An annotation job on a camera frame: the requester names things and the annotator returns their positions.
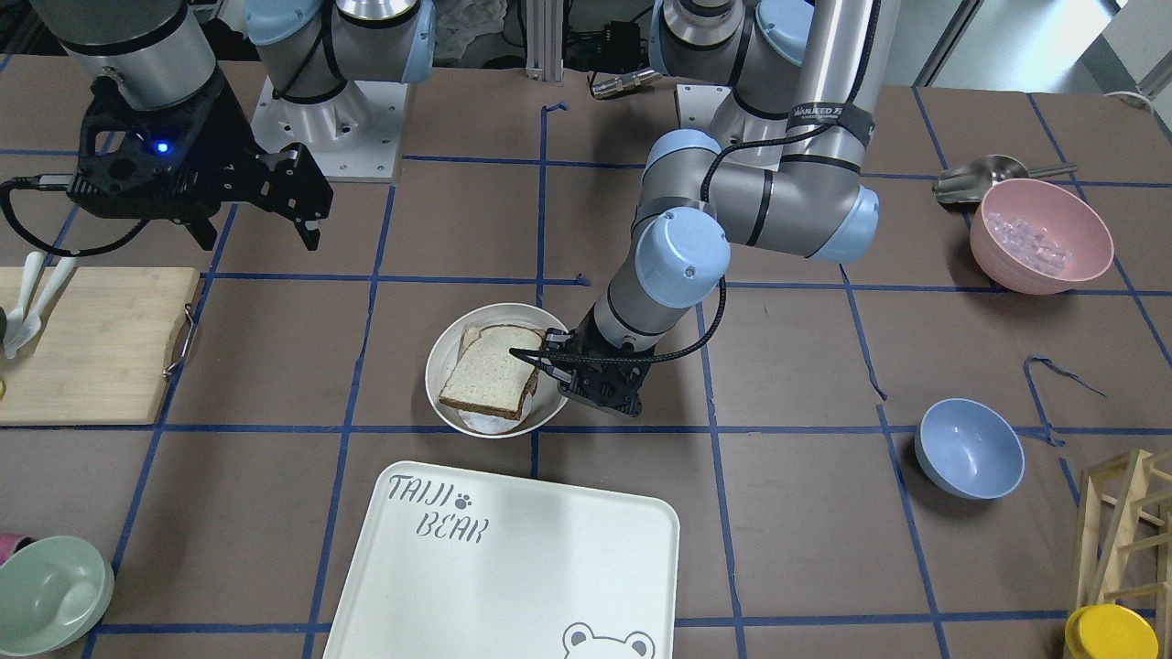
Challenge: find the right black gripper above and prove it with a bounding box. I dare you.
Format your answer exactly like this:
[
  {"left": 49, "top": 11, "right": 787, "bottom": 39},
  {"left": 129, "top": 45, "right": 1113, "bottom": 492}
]
[{"left": 67, "top": 70, "right": 333, "bottom": 252}]

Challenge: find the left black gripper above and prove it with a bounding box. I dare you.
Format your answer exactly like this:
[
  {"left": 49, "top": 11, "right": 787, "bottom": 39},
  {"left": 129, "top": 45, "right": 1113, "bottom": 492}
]
[{"left": 509, "top": 325, "right": 656, "bottom": 417}]

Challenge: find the white round plate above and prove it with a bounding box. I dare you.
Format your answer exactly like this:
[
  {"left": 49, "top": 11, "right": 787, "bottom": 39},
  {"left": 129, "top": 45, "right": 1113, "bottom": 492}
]
[{"left": 424, "top": 303, "right": 568, "bottom": 439}]

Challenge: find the bread slice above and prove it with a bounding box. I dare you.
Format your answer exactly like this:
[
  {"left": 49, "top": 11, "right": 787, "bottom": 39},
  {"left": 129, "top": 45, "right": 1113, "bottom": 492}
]
[
  {"left": 458, "top": 324, "right": 484, "bottom": 359},
  {"left": 440, "top": 324, "right": 543, "bottom": 421}
]

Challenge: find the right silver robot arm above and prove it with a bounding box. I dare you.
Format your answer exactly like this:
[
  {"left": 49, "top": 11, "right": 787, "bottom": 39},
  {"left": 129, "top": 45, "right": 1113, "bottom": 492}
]
[{"left": 4, "top": 1, "right": 436, "bottom": 257}]

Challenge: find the bread slice on plate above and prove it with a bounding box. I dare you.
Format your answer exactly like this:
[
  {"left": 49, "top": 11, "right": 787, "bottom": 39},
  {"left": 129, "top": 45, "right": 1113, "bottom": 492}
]
[{"left": 458, "top": 324, "right": 484, "bottom": 359}]

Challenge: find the fried egg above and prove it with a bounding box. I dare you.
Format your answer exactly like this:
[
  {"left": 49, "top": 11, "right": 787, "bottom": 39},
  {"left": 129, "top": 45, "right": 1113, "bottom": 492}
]
[{"left": 458, "top": 410, "right": 522, "bottom": 437}]

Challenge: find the wooden cutting board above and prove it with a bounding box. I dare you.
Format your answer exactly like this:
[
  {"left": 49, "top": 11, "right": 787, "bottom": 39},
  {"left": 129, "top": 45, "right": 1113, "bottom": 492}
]
[{"left": 1, "top": 266, "right": 200, "bottom": 427}]

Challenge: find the cream bear tray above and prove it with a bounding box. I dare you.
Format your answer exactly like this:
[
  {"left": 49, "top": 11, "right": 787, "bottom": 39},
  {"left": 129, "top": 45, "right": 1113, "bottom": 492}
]
[{"left": 325, "top": 460, "right": 679, "bottom": 658}]

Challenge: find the white plastic spoon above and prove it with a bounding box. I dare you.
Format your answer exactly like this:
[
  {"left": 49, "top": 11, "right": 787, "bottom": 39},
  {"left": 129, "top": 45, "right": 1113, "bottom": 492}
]
[{"left": 4, "top": 252, "right": 77, "bottom": 360}]

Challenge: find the pink cloth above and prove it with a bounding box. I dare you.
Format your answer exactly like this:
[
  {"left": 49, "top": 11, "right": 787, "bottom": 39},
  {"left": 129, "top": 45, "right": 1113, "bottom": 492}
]
[{"left": 0, "top": 534, "right": 35, "bottom": 566}]

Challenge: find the green bowl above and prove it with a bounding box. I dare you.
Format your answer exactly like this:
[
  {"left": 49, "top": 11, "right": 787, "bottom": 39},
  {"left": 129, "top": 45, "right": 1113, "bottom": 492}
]
[{"left": 1, "top": 535, "right": 114, "bottom": 655}]

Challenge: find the blue bowl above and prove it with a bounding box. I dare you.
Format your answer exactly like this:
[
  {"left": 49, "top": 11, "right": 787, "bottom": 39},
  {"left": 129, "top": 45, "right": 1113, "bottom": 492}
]
[{"left": 914, "top": 399, "right": 1026, "bottom": 501}]

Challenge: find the metal scoop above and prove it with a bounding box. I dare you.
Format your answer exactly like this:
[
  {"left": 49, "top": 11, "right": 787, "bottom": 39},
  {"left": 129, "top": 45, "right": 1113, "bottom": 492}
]
[{"left": 932, "top": 154, "right": 1079, "bottom": 206}]

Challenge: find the pink bowl with ice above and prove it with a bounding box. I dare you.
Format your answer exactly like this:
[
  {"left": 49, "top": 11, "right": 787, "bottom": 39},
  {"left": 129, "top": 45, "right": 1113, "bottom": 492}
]
[{"left": 970, "top": 178, "right": 1115, "bottom": 295}]

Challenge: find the wooden cup rack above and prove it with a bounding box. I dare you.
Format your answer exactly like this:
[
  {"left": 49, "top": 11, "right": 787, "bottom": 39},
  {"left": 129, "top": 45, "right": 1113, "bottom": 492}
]
[{"left": 1074, "top": 449, "right": 1168, "bottom": 624}]

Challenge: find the yellow cup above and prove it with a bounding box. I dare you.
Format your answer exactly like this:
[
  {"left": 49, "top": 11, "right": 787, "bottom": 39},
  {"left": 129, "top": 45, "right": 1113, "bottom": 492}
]
[{"left": 1064, "top": 603, "right": 1159, "bottom": 658}]

